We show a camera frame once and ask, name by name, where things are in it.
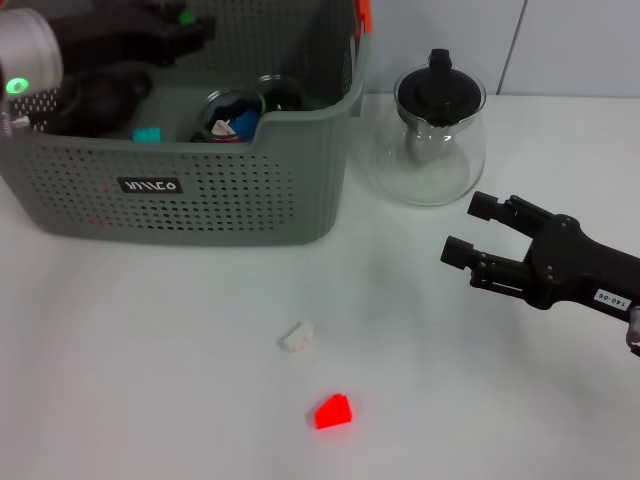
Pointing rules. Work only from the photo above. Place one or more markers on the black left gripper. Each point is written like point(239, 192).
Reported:
point(110, 35)

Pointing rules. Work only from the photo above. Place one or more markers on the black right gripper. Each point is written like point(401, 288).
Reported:
point(570, 265)

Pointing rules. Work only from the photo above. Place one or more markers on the green thick brick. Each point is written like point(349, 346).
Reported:
point(186, 17)

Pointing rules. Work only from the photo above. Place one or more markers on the glass teacup black sleeve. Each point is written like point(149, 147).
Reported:
point(285, 92)
point(197, 137)
point(215, 105)

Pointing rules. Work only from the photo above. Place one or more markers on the white studded brick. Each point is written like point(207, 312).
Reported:
point(222, 127)
point(298, 337)

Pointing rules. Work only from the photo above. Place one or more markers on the teal square plate brick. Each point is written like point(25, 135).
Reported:
point(146, 135)

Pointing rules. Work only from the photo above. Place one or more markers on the blue square plate brick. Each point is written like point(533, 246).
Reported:
point(246, 122)

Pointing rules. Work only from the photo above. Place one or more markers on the bright red sloped brick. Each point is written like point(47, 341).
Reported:
point(333, 411)

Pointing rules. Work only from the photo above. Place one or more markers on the grey perforated storage bin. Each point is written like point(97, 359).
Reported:
point(225, 210)

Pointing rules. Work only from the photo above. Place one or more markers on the dark clay teapot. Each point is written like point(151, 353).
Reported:
point(105, 105)

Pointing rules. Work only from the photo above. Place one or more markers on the glass teapot black lid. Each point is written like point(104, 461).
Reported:
point(440, 90)

